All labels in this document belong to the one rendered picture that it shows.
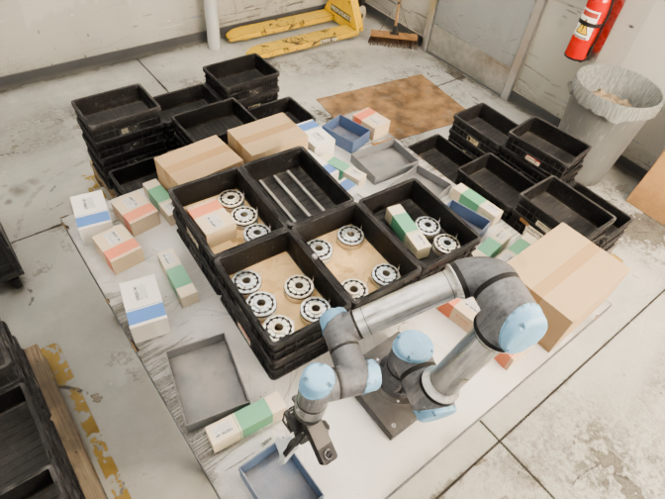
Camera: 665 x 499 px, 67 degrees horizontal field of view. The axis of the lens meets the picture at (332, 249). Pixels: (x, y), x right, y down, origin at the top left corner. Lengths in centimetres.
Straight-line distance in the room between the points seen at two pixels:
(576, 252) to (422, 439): 92
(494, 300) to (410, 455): 66
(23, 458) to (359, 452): 117
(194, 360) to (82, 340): 111
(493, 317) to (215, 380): 94
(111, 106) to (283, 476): 241
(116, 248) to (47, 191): 163
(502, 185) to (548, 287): 132
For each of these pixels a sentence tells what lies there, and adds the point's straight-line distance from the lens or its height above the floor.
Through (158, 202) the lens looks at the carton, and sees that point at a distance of 220.
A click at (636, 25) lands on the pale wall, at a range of 420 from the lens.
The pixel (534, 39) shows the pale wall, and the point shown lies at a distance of 459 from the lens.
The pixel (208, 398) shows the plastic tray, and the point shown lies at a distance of 170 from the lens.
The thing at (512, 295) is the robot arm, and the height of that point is 137.
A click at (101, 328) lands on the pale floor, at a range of 280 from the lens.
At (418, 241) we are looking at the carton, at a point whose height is 89.
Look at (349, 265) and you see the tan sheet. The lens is 184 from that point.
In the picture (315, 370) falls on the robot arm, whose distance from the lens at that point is 114.
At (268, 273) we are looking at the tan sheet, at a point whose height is 83.
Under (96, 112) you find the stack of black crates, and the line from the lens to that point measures 331.
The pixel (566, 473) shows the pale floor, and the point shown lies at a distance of 266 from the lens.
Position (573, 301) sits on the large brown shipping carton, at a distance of 193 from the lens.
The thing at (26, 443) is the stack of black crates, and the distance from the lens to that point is 217.
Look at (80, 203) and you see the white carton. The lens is 223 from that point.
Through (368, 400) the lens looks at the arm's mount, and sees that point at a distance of 166.
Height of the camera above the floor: 222
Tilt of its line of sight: 48 degrees down
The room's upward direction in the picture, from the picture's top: 8 degrees clockwise
